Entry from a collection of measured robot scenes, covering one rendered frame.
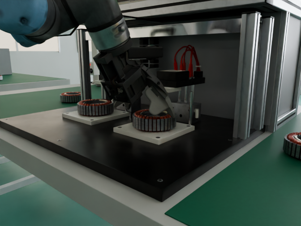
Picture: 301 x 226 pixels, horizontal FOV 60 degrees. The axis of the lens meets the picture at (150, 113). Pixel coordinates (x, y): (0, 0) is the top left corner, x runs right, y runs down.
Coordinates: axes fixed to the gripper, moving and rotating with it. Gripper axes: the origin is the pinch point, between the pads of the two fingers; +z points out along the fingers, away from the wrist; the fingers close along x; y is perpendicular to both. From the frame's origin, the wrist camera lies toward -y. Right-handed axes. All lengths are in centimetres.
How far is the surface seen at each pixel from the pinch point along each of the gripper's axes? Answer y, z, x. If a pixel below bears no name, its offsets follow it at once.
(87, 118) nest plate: 6.2, 1.2, -20.6
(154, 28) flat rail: -19.8, -13.1, -8.1
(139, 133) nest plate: 7.2, 0.6, 1.1
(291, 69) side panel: -43.2, 14.3, 20.6
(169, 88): -6.0, -3.1, 2.8
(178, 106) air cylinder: -11.0, 7.2, -0.8
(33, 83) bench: -34, 30, -157
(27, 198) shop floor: 25, 80, -126
